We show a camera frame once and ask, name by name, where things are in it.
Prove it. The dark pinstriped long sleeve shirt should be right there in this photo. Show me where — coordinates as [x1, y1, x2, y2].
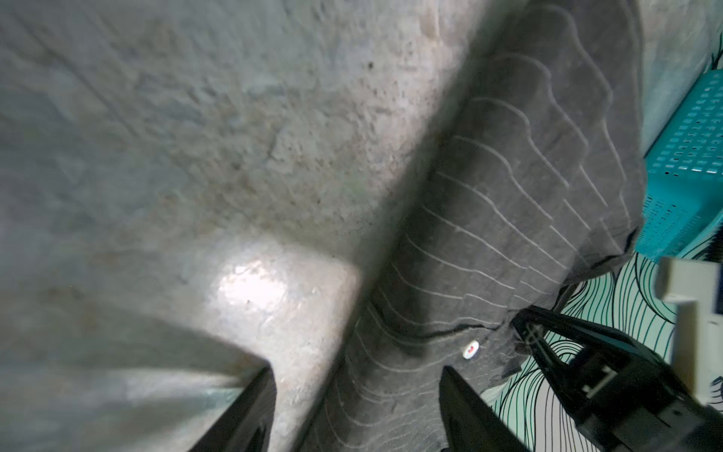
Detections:
[299, 1, 646, 451]

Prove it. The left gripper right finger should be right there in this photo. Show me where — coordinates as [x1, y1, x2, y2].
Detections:
[439, 365, 528, 452]

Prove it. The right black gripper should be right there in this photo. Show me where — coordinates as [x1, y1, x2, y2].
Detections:
[511, 306, 722, 451]

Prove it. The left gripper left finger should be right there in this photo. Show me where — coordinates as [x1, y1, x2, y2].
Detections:
[189, 365, 277, 452]

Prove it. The teal plastic basket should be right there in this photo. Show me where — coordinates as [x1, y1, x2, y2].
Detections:
[636, 70, 722, 261]

